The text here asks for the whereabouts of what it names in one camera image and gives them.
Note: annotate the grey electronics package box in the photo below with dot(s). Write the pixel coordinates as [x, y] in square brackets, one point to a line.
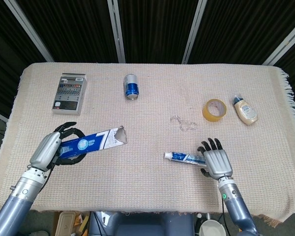
[68, 96]

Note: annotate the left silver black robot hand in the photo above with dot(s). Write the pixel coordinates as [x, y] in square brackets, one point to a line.
[45, 152]

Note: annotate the clear plastic wrapper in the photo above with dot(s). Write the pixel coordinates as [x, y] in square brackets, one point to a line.
[184, 125]

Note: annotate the cream squeeze bottle blue cap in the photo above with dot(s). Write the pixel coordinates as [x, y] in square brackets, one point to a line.
[247, 113]

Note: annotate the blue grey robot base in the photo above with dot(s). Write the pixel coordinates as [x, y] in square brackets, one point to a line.
[142, 225]

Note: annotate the blue silver drink can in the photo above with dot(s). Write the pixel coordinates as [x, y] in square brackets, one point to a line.
[131, 87]

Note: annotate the blue white toothpaste box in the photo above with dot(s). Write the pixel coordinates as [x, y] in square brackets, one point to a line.
[88, 143]

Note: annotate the beige plastic container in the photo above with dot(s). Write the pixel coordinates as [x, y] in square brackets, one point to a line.
[65, 225]

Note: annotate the black pleated curtain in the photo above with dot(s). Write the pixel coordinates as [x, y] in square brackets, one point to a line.
[157, 27]

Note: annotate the blue white toothpaste tube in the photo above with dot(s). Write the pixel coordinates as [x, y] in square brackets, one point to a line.
[184, 157]

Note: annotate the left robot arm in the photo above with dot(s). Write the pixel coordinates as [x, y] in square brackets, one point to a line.
[17, 196]

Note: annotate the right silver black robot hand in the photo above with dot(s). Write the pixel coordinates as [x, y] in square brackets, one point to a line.
[217, 164]

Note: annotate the yellow packing tape roll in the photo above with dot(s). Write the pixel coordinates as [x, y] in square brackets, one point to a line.
[210, 115]

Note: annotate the white frame post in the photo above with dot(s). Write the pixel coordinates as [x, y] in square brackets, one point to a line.
[194, 29]
[285, 41]
[116, 29]
[29, 29]

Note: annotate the white bowl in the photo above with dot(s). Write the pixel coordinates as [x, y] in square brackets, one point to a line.
[211, 228]

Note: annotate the beige woven table cloth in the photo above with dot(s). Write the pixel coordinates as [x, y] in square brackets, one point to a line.
[147, 186]

